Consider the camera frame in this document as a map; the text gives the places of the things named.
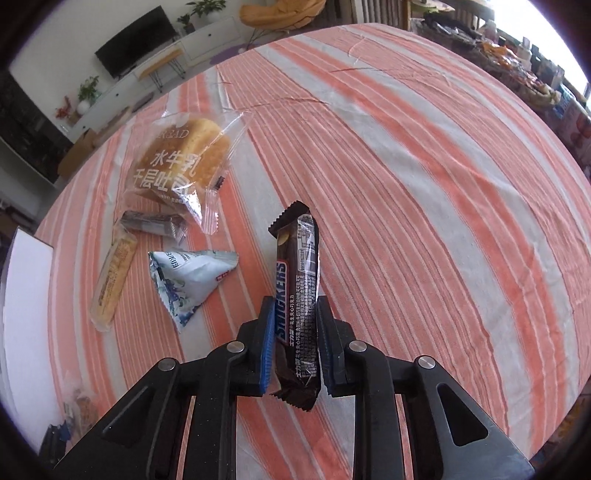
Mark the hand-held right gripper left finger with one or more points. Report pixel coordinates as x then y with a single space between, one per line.
268 350

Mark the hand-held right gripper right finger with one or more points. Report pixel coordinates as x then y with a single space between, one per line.
325 355

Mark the brown chocolate bar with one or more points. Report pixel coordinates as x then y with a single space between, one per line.
295 295

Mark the dark wafer packet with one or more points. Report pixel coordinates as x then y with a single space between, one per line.
147 221

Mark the clear bread packet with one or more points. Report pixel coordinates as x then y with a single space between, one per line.
184 157

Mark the white cardboard box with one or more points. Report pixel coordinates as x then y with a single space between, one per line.
23 323

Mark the white blue triangular packet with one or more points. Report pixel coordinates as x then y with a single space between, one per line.
189 277

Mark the yellow biscuit packet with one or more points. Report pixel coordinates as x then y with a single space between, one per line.
113 277

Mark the orange striped tablecloth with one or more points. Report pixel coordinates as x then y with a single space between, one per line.
415 207

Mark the clear cracker packet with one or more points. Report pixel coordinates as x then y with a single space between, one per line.
81 406

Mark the brown cardboard box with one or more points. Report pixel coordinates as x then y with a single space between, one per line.
78 152

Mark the beige pet bed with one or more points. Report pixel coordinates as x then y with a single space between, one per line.
113 122

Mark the purple floor mat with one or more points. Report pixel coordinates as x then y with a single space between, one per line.
228 50

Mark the wooden bench stool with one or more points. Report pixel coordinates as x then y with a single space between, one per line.
159 62

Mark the white television cabinet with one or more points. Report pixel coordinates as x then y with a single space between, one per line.
207 44

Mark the red flowers in vase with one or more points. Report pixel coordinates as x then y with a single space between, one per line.
67 110

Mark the plant in round white vase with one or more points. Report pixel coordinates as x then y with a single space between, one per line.
87 94

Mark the black glass cabinet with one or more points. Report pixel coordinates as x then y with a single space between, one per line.
23 129

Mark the black television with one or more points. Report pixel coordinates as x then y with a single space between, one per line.
136 44

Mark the orange rocking chair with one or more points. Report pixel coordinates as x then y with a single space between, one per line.
277 14

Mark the small dark-pot plant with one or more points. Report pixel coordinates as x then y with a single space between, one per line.
185 23

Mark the large leafy potted plant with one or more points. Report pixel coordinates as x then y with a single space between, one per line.
207 7

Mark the pile of packaged goods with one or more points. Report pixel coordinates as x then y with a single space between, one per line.
521 55

